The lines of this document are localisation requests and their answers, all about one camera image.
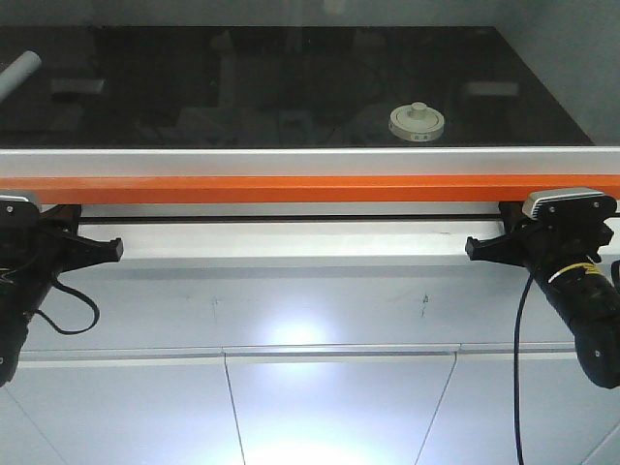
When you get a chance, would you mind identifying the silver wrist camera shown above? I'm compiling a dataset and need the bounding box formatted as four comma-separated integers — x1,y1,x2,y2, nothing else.
521,187,617,224
0,190,41,218

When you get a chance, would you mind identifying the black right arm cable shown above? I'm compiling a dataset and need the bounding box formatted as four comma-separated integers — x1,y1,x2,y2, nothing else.
512,275,534,465

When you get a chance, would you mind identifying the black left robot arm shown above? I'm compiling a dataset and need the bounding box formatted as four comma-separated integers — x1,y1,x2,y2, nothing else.
1,201,123,385

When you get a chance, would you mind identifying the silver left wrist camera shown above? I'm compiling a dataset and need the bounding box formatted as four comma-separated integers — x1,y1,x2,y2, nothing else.
0,190,41,218

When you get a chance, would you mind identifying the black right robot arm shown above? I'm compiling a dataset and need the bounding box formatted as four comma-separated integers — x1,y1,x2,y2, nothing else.
465,195,619,388

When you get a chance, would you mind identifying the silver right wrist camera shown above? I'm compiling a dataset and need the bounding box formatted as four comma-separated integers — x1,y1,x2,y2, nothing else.
521,187,617,224

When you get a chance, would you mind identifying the orange sash handle bar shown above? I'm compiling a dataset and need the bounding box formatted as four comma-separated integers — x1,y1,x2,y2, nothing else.
1,174,619,204

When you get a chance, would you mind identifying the glass jar with cream lid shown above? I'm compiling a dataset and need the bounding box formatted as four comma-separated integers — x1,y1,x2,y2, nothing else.
388,102,445,143

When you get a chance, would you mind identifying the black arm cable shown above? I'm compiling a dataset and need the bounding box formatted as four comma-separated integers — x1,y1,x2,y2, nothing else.
512,275,534,465
21,275,101,335

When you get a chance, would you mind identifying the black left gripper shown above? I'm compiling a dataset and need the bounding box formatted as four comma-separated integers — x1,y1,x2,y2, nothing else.
1,204,124,300

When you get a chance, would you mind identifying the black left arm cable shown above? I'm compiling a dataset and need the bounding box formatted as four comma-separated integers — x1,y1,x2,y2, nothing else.
21,275,101,335

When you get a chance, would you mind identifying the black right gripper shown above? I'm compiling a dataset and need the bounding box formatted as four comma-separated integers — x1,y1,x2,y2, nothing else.
465,201,613,295

